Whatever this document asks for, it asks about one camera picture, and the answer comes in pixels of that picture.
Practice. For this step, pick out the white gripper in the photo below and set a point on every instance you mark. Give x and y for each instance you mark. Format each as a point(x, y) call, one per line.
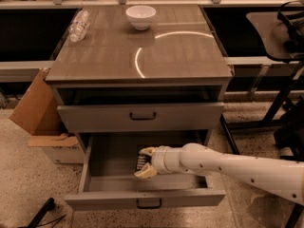
point(161, 160)

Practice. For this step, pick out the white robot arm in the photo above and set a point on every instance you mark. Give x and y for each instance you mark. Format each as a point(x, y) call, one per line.
point(282, 178)

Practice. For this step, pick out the open grey middle drawer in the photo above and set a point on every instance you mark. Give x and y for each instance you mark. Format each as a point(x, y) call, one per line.
point(108, 180)

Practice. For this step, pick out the closed grey upper drawer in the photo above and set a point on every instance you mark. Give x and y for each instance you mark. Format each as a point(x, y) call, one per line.
point(140, 117)

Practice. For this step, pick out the wooden top drawer cabinet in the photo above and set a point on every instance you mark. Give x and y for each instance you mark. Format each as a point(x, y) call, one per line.
point(176, 61)

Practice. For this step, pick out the black stand leg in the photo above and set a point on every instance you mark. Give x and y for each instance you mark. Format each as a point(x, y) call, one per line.
point(36, 222)

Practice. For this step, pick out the brown cardboard sheet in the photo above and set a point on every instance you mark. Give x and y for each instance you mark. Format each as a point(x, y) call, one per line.
point(36, 113)

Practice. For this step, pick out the black office chair base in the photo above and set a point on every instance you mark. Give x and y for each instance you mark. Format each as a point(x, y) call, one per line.
point(291, 133)

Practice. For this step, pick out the white ceramic bowl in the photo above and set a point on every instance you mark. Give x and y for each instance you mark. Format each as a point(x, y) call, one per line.
point(141, 16)

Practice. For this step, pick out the clear plastic water bottle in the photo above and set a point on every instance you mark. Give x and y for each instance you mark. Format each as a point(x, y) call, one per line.
point(79, 26)

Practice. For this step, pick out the black side desk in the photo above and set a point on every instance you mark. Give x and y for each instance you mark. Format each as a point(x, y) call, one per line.
point(283, 41)

